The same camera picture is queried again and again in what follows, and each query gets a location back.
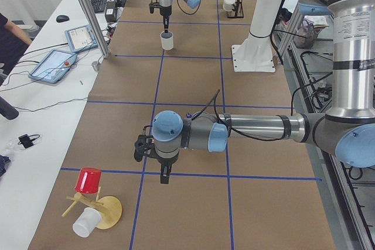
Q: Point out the black power box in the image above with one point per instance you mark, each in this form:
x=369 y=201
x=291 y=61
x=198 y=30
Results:
x=112 y=12

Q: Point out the wooden cup tree stand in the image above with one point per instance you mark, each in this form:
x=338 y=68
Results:
x=109 y=207

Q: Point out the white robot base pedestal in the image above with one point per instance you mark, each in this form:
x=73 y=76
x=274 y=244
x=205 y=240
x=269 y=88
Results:
x=255 y=52

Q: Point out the white plastic cup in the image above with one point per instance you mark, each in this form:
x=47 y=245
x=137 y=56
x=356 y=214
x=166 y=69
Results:
x=87 y=222

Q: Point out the black computer mouse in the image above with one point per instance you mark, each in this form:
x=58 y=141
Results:
x=62 y=18

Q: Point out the black adapter on table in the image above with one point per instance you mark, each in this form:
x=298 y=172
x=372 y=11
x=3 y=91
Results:
x=28 y=140

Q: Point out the red plastic cup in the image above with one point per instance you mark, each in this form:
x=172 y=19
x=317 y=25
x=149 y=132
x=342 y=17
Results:
x=88 y=180

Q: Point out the white mug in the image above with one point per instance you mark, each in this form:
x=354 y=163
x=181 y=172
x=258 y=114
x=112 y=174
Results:
x=228 y=5
x=167 y=42

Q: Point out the white mug in rack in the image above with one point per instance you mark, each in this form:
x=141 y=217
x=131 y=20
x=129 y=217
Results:
x=228 y=5

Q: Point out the aluminium frame post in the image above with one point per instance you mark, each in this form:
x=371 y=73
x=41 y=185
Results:
x=92 y=20

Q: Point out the teach pendant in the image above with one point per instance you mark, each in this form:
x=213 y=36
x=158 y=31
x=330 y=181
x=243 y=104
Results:
x=53 y=67
x=80 y=39

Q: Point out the near teach pendant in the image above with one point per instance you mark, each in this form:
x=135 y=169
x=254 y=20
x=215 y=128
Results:
x=53 y=67

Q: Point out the far teach pendant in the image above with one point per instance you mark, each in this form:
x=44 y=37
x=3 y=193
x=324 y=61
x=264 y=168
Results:
x=80 y=39

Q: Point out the black wire mug rack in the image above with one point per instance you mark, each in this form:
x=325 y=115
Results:
x=237 y=12

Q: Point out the person at table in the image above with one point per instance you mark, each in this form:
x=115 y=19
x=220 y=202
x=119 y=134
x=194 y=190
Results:
x=14 y=42

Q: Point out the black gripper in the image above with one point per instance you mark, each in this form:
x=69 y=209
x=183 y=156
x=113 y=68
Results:
x=165 y=163
x=166 y=13

